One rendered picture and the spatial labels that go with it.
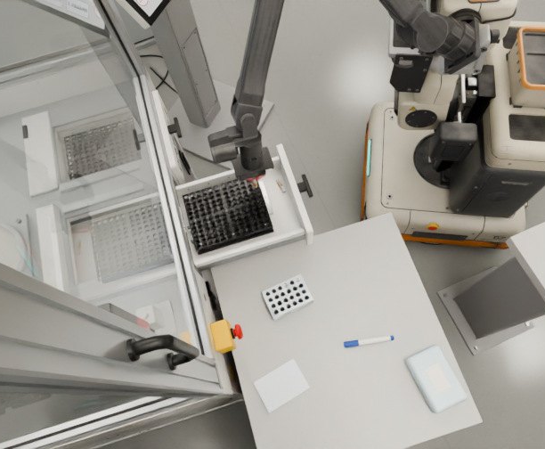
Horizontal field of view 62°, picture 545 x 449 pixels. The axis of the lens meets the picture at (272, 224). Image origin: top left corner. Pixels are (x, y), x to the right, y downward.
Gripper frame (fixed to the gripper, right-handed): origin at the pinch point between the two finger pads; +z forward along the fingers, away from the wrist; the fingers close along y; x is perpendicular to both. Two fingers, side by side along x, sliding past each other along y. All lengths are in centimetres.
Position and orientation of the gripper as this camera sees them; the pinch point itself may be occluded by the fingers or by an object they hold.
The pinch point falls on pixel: (253, 178)
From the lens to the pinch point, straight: 126.4
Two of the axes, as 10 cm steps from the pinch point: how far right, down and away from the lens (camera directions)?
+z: 0.1, 4.1, 9.1
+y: 9.6, -2.6, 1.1
